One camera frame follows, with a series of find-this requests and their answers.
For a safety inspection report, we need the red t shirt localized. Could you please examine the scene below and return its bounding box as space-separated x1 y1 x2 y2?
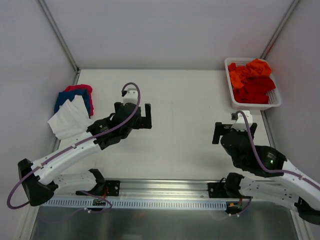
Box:
233 76 276 105

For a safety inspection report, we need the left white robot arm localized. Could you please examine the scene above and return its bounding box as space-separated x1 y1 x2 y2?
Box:
17 102 152 207

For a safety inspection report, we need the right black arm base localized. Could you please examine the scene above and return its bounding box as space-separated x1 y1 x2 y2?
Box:
207 172 250 199

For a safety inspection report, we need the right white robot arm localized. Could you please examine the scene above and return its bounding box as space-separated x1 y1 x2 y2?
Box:
212 122 320 225

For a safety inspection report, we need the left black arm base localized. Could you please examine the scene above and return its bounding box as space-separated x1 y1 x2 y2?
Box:
84 168 121 197

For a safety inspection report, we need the pink folded t shirt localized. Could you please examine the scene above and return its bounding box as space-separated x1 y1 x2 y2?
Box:
64 84 94 117

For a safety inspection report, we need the white folded t shirt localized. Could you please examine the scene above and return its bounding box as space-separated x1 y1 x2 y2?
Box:
47 95 92 140

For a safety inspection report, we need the orange t shirt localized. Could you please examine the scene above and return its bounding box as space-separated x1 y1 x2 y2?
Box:
227 58 272 89

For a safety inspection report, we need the blue folded t shirt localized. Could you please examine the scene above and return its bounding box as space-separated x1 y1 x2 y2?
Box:
53 91 83 113

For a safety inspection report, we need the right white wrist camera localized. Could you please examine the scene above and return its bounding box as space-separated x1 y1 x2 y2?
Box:
231 110 253 132

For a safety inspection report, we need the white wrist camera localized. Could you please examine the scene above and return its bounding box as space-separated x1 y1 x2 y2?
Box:
121 88 138 105
231 110 253 132

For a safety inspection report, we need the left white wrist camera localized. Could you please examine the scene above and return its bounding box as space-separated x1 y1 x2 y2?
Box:
121 88 138 105

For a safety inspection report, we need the aluminium mounting rail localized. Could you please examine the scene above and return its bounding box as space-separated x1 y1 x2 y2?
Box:
59 177 281 201

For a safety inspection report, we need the white slotted cable duct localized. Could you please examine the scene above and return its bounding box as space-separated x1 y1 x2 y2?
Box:
42 197 227 211

